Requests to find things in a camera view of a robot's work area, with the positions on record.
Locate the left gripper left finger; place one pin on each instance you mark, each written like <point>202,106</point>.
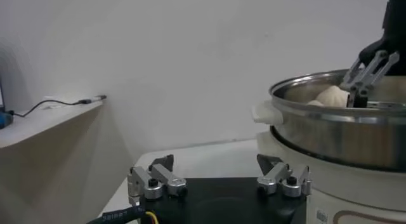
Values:
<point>165,179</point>

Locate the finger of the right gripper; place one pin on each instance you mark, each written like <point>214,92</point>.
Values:
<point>364,79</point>

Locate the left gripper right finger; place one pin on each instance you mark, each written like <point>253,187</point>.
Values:
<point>276,177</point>

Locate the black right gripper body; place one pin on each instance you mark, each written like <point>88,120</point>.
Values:
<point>396,22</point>

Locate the white steamed baozi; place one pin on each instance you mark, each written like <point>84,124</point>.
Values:
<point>333,96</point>

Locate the stainless steel steamer basket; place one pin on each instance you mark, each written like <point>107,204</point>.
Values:
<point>333,139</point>

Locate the white electric cooker base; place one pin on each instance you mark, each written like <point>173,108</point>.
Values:
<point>349,193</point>

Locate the white side table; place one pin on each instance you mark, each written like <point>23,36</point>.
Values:
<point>47,123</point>

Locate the blue computer mouse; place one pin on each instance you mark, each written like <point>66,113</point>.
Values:
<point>5,120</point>

